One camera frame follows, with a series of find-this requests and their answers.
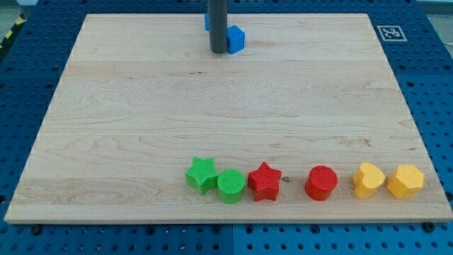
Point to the blue cube block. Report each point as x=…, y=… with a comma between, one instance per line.
x=235, y=39

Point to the blue triangle block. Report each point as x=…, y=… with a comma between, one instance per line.
x=207, y=21

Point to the green star block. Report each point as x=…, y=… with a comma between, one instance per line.
x=202, y=175

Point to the green cylinder block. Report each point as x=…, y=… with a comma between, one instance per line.
x=231, y=183

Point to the red star block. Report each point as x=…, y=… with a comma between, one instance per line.
x=264, y=182

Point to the light wooden board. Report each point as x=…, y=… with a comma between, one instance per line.
x=142, y=94

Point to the red cylinder block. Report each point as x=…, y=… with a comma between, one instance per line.
x=321, y=182

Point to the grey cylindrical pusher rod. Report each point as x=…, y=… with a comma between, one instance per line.
x=217, y=10

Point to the yellow heart block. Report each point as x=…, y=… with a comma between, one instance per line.
x=367, y=179

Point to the yellow hexagon block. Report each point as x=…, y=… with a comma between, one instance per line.
x=405, y=181

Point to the white fiducial marker tag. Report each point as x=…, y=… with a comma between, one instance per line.
x=391, y=33

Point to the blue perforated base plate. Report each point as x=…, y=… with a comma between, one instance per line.
x=33, y=65

